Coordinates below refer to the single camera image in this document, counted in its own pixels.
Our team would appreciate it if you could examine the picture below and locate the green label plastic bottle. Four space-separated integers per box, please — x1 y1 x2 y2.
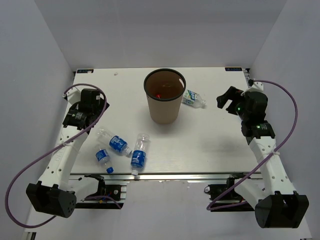
181 89 206 109

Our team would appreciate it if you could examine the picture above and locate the blue label bottle white cap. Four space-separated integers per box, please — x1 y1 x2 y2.
96 127 133 157

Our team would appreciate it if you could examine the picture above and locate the small blue cap bottle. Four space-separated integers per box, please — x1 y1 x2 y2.
95 144 114 174

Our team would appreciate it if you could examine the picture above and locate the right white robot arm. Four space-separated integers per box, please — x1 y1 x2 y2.
214 81 309 229

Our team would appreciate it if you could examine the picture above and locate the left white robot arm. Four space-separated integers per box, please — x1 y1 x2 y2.
26 88 109 218

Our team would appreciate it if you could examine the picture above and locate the brown cylindrical paper bin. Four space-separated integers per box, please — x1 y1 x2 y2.
143 68 186 124

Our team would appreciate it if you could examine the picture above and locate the right blue corner sticker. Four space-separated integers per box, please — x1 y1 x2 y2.
224 67 243 72

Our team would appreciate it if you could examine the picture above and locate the blue corner sticker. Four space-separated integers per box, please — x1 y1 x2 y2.
224 67 243 72
76 69 94 74

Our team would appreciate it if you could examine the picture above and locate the left blue corner sticker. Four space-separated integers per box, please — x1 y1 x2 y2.
76 69 94 74

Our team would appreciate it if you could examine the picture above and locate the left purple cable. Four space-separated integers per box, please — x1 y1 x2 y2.
4 83 108 228

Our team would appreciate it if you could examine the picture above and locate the purple cable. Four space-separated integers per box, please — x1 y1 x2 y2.
4 83 108 228
206 79 298 211

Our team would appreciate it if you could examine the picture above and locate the aluminium table front rail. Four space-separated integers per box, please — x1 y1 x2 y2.
69 172 263 182

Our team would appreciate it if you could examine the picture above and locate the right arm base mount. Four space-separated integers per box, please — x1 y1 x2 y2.
203 173 254 212

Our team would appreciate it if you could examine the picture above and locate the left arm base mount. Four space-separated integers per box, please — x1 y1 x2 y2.
69 174 127 210

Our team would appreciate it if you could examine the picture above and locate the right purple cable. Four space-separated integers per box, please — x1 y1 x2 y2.
206 79 298 211

